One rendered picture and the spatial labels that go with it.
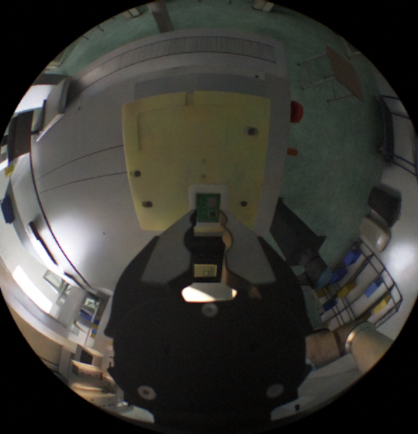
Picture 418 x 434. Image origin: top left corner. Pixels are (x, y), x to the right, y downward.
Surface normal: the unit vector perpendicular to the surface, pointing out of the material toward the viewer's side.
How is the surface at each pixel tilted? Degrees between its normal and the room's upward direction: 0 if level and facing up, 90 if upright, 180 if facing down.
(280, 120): 0
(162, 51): 0
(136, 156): 0
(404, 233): 90
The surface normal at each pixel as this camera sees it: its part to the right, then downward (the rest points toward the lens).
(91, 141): 0.02, 0.50
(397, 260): -1.00, -0.01
